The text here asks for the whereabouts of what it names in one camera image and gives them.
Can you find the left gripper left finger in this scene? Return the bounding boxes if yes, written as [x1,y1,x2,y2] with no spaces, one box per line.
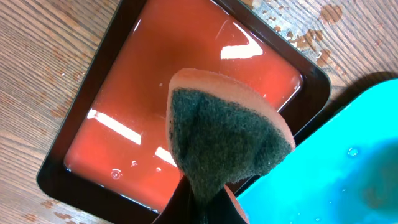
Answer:
[152,176,195,224]

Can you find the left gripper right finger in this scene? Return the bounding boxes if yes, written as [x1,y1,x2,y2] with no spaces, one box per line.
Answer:
[206,185,246,224]

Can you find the dark green orange sponge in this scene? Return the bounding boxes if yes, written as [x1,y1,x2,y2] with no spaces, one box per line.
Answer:
[167,68,295,223]

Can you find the red black lacquer tray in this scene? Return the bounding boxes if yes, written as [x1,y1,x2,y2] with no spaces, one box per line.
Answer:
[37,0,331,223]

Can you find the blue plastic tray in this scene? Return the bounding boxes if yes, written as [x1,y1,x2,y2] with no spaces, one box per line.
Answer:
[238,80,397,223]

